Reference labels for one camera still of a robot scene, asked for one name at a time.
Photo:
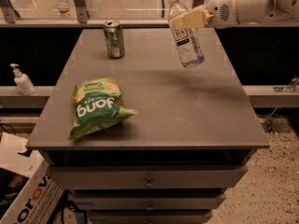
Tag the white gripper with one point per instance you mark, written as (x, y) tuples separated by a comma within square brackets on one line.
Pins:
[(221, 12)]

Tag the clear blue-label plastic bottle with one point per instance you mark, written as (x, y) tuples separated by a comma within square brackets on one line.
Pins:
[(186, 40)]

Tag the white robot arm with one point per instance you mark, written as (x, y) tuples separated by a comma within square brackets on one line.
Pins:
[(266, 12)]

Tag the white pump dispenser bottle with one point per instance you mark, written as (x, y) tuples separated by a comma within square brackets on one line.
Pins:
[(22, 81)]

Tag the green soda can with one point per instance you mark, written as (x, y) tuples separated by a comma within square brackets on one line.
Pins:
[(114, 39)]

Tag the gray drawer cabinet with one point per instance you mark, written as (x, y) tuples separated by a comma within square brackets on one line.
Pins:
[(189, 140)]

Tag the green chip bag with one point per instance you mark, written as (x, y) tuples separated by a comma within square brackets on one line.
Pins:
[(98, 105)]

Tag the white cardboard box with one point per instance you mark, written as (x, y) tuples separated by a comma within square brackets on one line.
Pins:
[(27, 191)]

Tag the metal bracket on ledge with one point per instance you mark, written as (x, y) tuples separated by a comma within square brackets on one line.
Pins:
[(290, 87)]

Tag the metal railing frame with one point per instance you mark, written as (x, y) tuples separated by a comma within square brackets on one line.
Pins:
[(88, 13)]

